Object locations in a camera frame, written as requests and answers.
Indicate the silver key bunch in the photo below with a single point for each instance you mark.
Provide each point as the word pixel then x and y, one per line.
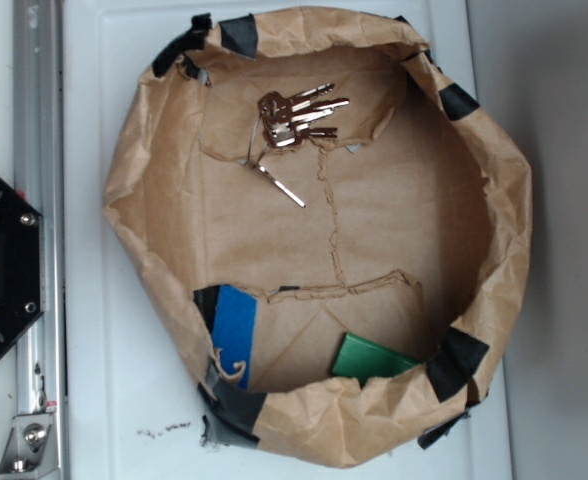
pixel 287 121

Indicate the brown paper bag container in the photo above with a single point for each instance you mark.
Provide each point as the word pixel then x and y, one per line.
pixel 415 233

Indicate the blue flat block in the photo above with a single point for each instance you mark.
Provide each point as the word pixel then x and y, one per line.
pixel 233 331

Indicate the green flat block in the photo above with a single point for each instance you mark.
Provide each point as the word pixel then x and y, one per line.
pixel 362 359

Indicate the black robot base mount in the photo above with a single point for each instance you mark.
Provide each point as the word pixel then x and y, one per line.
pixel 20 267

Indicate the aluminium extrusion rail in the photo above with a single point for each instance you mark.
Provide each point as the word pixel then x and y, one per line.
pixel 38 173

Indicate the metal corner bracket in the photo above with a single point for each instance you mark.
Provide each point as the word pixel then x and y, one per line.
pixel 31 450

